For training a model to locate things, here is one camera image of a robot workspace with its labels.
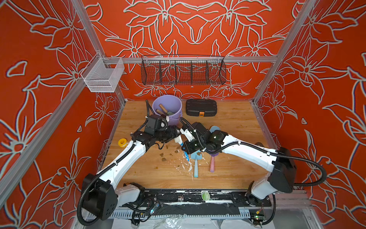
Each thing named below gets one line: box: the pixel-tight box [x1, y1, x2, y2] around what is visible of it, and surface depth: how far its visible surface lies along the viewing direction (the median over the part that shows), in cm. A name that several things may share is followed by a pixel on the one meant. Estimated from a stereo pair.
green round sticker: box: [201, 190, 211, 201], surface depth 76 cm
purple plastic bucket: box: [152, 94, 183, 127], surface depth 100 cm
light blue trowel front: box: [190, 150, 203, 178], surface depth 87 cm
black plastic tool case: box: [185, 98, 218, 117], surface depth 112 cm
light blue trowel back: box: [209, 125, 221, 134], surface depth 103 cm
